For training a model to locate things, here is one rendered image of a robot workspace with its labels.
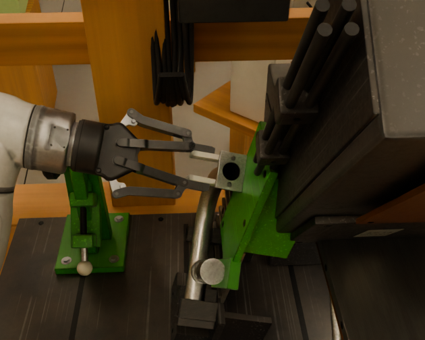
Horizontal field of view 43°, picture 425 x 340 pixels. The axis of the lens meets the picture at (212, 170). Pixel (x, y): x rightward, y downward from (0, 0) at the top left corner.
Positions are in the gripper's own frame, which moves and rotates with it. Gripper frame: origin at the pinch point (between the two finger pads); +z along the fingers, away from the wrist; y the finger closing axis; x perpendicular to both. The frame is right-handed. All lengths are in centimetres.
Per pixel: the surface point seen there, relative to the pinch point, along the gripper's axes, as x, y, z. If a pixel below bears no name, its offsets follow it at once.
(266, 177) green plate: -13.2, -1.5, 4.4
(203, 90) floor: 242, 81, 35
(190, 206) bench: 40.8, -3.2, 4.5
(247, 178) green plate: -4.4, -0.9, 4.4
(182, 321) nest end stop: 8.3, -23.4, 0.7
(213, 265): 0.0, -13.8, 2.3
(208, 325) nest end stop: 8.3, -23.5, 5.0
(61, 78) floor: 272, 78, -52
